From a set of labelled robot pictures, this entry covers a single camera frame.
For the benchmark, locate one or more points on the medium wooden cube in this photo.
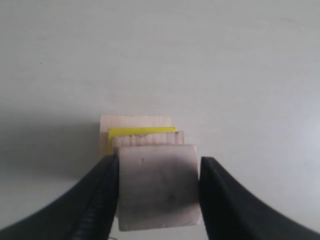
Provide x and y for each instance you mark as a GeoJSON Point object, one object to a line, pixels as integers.
{"type": "Point", "coordinates": [147, 139]}

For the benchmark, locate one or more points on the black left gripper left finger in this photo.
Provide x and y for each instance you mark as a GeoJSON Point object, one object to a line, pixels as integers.
{"type": "Point", "coordinates": [85, 212]}

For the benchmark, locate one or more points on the large wooden cube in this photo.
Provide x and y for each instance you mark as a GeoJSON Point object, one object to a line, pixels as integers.
{"type": "Point", "coordinates": [126, 121]}

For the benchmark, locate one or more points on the yellow cube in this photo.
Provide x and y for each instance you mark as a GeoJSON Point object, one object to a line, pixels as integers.
{"type": "Point", "coordinates": [128, 131]}

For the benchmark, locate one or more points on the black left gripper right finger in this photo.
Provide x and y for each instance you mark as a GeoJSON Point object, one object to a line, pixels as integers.
{"type": "Point", "coordinates": [231, 212]}

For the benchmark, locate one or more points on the small wooden cube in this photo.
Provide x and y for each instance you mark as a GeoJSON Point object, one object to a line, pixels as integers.
{"type": "Point", "coordinates": [158, 187]}

